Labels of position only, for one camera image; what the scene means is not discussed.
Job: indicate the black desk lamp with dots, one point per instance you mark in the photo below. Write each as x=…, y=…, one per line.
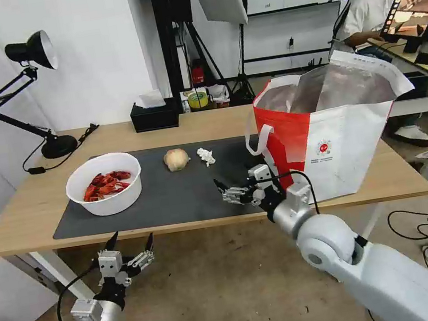
x=59, y=146

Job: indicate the white tissue sheet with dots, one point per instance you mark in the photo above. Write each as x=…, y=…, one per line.
x=151, y=98

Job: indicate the white red small box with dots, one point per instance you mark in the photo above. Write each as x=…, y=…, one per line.
x=220, y=96

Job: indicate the yellow tape roll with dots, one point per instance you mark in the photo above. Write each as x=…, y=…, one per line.
x=199, y=100

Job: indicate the wooden office desk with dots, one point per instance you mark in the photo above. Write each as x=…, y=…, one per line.
x=394, y=51

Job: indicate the crumpled white tissue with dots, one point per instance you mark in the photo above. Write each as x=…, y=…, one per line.
x=206, y=156

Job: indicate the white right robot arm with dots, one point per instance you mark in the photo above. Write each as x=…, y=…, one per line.
x=376, y=277

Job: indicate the dark grey table mat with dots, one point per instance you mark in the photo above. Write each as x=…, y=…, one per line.
x=163, y=200

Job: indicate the red white takeout bag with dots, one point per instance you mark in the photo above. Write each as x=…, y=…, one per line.
x=341, y=149

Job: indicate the red crayfish shells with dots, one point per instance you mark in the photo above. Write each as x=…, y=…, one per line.
x=101, y=185

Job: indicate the black metal rack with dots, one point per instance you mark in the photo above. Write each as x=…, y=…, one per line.
x=171, y=34

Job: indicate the white round bowl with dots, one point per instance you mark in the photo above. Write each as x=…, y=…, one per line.
x=112, y=204

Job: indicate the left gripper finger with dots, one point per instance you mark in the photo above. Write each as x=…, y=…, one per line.
x=149, y=246
x=111, y=242

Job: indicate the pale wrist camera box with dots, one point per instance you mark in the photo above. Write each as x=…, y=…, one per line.
x=110, y=262
x=259, y=174

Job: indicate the black tissue box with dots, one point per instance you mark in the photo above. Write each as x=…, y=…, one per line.
x=154, y=118

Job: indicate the red fire extinguisher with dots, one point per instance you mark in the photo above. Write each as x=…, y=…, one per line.
x=197, y=75

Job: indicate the beige round food scrap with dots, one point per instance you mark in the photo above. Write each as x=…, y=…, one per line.
x=177, y=160

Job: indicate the person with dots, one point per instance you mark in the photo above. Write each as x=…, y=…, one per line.
x=368, y=8

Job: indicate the black light tripod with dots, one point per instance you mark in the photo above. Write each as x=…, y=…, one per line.
x=242, y=80

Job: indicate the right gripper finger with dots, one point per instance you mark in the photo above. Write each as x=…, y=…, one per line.
x=235, y=195

